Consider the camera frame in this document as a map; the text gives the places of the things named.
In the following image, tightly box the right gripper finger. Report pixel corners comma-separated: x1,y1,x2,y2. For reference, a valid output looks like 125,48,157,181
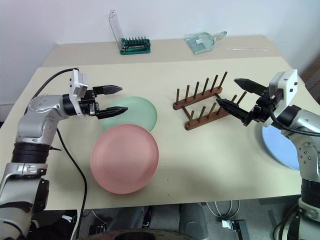
215,97,254,127
233,78,271,96

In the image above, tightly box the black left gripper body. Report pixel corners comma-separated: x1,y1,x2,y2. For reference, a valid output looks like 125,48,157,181
79,88,101,117

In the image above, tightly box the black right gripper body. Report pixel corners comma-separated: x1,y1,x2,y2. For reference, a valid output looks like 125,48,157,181
251,88,277,124

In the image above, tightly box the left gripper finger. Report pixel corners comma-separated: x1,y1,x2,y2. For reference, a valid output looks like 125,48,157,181
96,106,129,120
92,84,123,96

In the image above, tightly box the green plate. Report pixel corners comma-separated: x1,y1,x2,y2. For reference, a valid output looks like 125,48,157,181
101,96,158,133

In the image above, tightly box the red plate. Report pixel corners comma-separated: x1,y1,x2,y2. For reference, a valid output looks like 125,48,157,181
90,123,160,195

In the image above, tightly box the wooden dish rack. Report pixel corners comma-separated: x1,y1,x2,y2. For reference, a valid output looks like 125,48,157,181
172,71,248,131

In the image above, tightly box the blue plate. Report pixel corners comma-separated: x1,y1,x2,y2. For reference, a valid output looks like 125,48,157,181
256,123,301,171

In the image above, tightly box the green screwdriver bit case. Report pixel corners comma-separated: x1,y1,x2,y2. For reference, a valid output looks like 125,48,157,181
108,8,152,56

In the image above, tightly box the clear green dustpan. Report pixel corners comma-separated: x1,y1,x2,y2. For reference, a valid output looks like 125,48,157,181
184,31,228,55

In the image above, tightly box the black box white label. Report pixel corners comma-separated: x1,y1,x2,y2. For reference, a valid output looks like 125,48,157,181
221,219,249,240

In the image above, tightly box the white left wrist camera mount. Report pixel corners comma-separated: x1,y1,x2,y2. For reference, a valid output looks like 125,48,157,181
67,69,90,117

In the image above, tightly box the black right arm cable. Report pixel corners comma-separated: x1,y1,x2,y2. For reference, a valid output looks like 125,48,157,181
268,99,320,138

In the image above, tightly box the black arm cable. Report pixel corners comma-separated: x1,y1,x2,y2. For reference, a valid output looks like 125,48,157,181
268,99,320,138
32,66,88,211

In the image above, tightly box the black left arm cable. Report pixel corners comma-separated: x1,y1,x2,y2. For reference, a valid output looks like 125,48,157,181
32,66,88,211

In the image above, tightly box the white cable coil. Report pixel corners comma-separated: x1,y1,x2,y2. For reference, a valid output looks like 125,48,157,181
206,199,241,219

